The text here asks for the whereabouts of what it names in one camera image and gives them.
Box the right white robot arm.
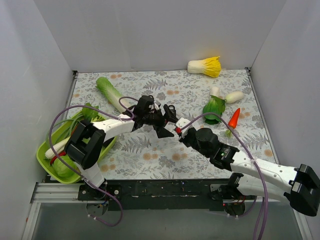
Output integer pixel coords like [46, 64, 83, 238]
[175, 127, 320, 217]

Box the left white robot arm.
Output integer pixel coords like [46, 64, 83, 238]
[64, 95, 178, 200]

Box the green bok choy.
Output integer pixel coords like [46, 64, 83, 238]
[202, 86, 226, 125]

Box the orange carrot on table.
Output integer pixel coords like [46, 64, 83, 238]
[225, 108, 241, 138]

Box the floral table mat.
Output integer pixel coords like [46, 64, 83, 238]
[68, 69, 277, 180]

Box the green napa cabbage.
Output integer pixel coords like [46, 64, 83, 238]
[96, 77, 126, 113]

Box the white radish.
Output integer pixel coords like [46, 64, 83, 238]
[225, 91, 244, 104]

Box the yellow napa cabbage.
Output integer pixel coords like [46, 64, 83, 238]
[187, 56, 222, 78]

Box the green leafy vegetable in tray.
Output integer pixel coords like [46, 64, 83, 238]
[52, 107, 102, 144]

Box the red chili pepper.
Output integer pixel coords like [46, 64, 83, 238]
[49, 151, 66, 166]

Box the white leek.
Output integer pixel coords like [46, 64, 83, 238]
[44, 137, 70, 159]

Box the round green cabbage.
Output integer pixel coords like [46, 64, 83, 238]
[52, 155, 77, 178]

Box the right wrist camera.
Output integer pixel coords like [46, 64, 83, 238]
[174, 117, 192, 138]

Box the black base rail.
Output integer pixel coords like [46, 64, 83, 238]
[77, 178, 254, 216]

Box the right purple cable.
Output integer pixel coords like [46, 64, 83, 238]
[179, 112, 270, 240]

